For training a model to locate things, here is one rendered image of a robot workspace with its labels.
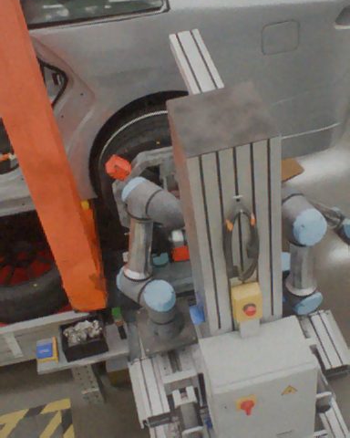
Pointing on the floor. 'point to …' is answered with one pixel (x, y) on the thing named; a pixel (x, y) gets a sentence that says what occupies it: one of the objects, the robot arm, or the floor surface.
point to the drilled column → (89, 384)
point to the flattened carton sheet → (289, 167)
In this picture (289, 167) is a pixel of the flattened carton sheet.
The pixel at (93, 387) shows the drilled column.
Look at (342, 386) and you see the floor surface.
